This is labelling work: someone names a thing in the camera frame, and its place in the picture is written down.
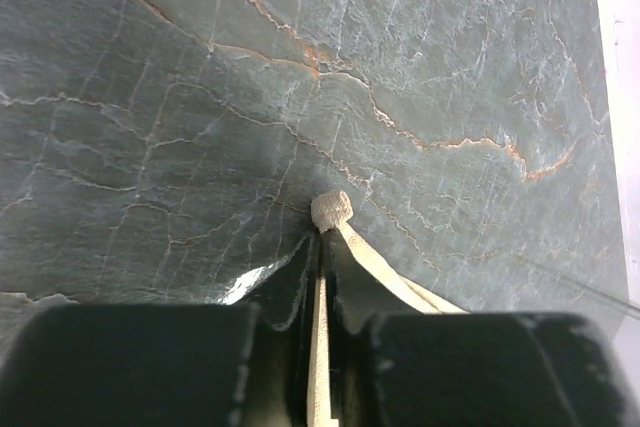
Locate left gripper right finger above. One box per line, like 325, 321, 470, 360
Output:
322, 230, 419, 335

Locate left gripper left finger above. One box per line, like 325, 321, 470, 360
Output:
219, 234, 319, 331

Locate beige cloth napkin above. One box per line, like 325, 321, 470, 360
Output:
306, 190, 464, 426

